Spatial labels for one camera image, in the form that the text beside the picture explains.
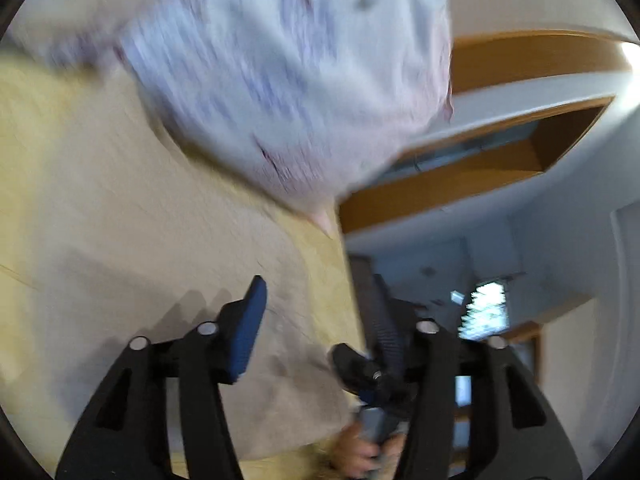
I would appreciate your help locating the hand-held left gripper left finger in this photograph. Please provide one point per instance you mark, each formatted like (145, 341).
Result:
(247, 332)

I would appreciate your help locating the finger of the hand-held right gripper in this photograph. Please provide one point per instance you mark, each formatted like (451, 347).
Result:
(352, 365)

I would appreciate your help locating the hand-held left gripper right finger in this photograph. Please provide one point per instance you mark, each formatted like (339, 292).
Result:
(387, 332)

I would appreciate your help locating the person's right hand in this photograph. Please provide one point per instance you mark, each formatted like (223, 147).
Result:
(357, 455)

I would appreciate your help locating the bright window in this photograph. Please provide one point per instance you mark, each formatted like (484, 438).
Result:
(484, 310)

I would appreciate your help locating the white patterned cloth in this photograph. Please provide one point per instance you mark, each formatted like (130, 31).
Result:
(300, 75)

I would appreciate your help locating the yellow patterned bed sheet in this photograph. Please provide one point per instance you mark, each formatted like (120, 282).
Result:
(25, 125)

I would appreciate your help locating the pink floral pillow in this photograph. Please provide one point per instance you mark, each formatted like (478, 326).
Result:
(85, 10)

